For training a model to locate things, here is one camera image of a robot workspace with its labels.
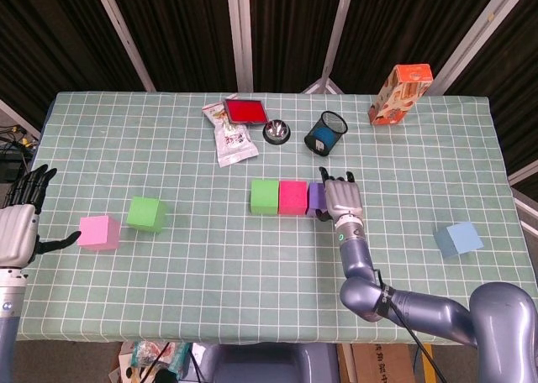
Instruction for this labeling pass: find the blue roll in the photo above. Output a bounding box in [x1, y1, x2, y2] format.
[313, 125, 340, 149]

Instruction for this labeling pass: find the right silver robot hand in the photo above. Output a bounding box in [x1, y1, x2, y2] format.
[317, 166, 362, 223]

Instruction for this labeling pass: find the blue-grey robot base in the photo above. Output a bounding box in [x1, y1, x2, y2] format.
[184, 343, 341, 383]

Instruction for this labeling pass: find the black mesh pen holder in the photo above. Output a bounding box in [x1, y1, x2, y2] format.
[303, 110, 349, 157]

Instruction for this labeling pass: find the green checkered tablecloth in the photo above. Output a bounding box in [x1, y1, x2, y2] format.
[0, 91, 525, 344]

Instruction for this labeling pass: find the light pink foam cube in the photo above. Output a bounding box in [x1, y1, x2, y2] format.
[77, 214, 122, 251]

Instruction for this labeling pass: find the magenta foam cube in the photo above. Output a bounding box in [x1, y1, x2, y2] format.
[277, 180, 309, 216]

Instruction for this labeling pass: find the green foam cube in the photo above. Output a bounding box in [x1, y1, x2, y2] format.
[250, 179, 281, 216]
[126, 196, 168, 233]

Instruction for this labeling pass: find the brown cardboard box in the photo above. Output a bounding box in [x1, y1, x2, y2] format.
[351, 343, 415, 383]

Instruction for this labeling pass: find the plastic bag of snacks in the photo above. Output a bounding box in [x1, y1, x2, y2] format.
[111, 340, 193, 383]

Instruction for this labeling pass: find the light blue foam cube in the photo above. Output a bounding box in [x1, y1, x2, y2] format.
[433, 221, 484, 259]

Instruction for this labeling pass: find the orange biscuit box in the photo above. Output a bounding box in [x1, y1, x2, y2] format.
[368, 63, 434, 126]

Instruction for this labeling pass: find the red ink pad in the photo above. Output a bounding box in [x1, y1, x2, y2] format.
[223, 98, 269, 126]

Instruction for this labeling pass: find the white snack bag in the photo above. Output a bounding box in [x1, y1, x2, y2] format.
[202, 101, 259, 169]

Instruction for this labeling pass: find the dark pleated curtain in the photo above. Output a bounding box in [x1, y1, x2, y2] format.
[0, 0, 538, 191]

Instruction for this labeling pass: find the white frame post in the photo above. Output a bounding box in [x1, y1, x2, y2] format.
[90, 0, 157, 92]
[301, 0, 358, 95]
[432, 0, 526, 94]
[507, 160, 538, 189]
[0, 98, 43, 141]
[225, 0, 256, 92]

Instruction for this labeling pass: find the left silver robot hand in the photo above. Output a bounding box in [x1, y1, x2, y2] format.
[0, 163, 83, 267]

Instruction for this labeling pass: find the black electrical equipment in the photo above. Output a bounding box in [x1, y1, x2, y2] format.
[0, 124, 41, 182]

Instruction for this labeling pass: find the silver call bell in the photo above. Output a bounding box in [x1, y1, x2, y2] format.
[262, 119, 293, 145]

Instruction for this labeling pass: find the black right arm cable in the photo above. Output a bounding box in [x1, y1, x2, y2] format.
[373, 269, 447, 383]

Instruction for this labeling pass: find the purple foam cube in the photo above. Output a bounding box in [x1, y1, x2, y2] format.
[305, 182, 329, 218]

